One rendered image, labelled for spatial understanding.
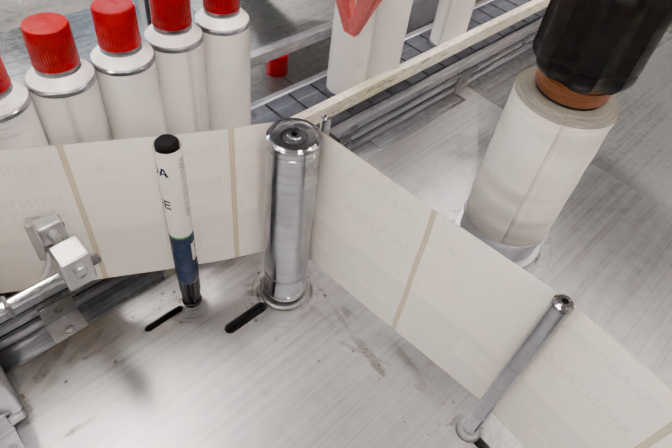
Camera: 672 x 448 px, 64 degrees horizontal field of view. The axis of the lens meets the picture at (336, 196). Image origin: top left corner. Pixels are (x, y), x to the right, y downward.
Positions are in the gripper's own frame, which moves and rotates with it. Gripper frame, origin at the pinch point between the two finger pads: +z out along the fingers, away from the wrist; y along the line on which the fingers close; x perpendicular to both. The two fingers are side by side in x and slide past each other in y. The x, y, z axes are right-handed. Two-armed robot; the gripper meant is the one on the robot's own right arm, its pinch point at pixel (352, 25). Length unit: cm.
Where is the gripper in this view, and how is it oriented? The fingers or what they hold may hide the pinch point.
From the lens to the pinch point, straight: 51.7
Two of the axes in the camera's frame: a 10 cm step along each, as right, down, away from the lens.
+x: -6.8, -5.6, 4.7
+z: -1.0, 7.1, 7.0
